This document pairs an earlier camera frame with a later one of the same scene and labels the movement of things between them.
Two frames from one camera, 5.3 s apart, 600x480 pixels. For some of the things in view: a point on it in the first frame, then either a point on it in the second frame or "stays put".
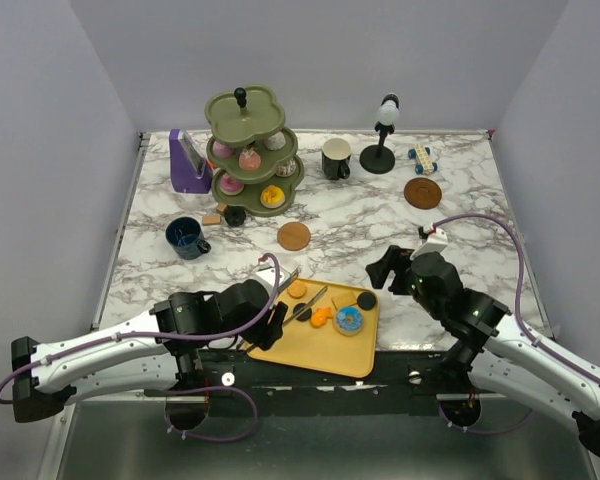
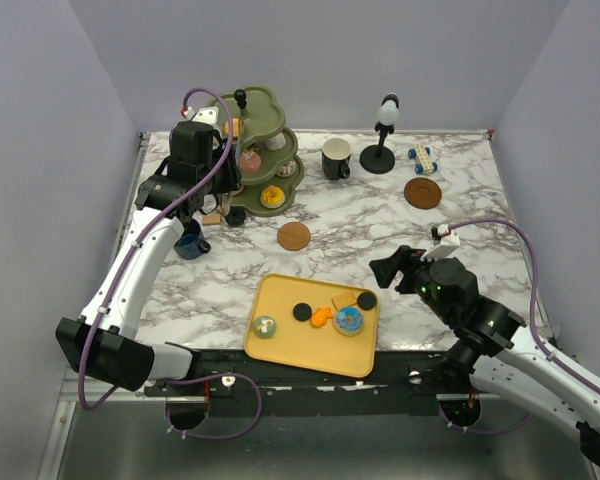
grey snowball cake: [276, 141] stays put
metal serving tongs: [251, 345] to [238, 181]
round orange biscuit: [296, 288] to [235, 128]
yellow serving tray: [328, 326] stays put
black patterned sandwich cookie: [366, 300] stays put
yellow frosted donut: [272, 196] stays put
